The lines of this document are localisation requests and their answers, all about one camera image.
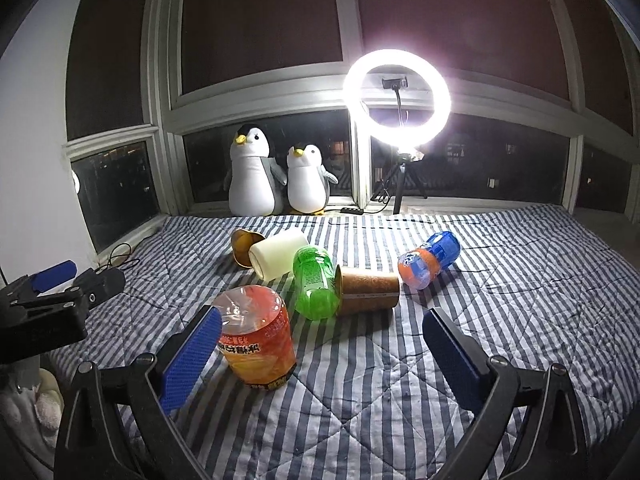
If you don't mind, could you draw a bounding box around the black cable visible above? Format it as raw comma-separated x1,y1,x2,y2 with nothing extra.
96,242,141,269
320,212,501,231

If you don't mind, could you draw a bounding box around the striped quilted blanket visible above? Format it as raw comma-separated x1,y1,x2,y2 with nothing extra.
45,202,640,480

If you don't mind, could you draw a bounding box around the black phone holder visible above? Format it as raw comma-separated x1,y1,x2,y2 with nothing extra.
381,76,409,151

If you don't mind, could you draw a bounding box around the gold brown cup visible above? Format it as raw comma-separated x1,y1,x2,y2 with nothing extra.
229,228,266,267

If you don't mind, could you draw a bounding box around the brown paper cup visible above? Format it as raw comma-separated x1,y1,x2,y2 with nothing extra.
334,265,401,317

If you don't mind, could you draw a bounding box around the large penguin plush toy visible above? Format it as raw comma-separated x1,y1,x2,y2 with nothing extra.
223,124,289,217

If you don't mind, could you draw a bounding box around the ring light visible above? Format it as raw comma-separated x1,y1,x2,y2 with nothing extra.
344,49,453,154

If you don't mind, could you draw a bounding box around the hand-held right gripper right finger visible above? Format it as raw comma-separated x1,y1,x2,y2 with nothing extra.
421,306,591,480

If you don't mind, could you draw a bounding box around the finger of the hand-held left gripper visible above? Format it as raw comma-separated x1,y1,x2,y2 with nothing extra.
0,259,79,309
65,266,127,310

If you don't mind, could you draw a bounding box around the orange juice bottle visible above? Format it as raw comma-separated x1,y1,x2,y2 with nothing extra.
211,285,297,392

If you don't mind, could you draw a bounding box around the small penguin plush toy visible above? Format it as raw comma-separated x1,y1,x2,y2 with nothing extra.
286,144,339,217

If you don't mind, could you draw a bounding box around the black tripod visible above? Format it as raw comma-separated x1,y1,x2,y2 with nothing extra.
372,150,429,216

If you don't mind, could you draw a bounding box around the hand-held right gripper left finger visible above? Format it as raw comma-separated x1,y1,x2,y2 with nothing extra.
54,305,223,480

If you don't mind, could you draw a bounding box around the cream white cup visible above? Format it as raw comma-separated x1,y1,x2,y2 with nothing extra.
249,230,309,281

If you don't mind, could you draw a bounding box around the orange and blue Fanta bottle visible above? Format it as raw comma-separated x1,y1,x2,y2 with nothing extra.
397,231,461,290

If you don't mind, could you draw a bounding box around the person's left forearm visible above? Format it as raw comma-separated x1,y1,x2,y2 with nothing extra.
0,360,63,466

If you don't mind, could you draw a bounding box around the white window frame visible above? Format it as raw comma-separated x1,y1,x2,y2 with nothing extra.
62,0,640,257

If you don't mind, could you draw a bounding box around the green plastic bottle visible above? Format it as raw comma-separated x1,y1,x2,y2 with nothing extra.
292,245,342,321

